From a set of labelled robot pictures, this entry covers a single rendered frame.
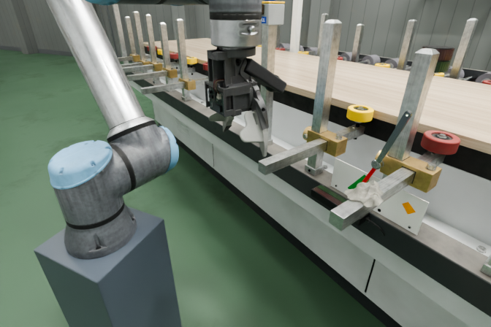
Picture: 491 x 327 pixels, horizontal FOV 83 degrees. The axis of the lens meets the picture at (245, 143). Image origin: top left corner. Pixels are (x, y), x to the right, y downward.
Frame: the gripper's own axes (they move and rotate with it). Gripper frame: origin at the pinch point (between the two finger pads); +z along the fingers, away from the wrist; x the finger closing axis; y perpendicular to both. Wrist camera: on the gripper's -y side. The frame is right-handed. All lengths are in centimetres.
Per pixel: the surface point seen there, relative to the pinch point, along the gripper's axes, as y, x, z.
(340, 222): -5.6, 22.3, 9.0
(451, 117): -66, 16, 4
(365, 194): -14.1, 21.3, 6.8
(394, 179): -25.4, 21.3, 7.7
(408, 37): -141, -39, -11
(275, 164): -11.2, -2.4, 10.4
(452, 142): -45, 24, 3
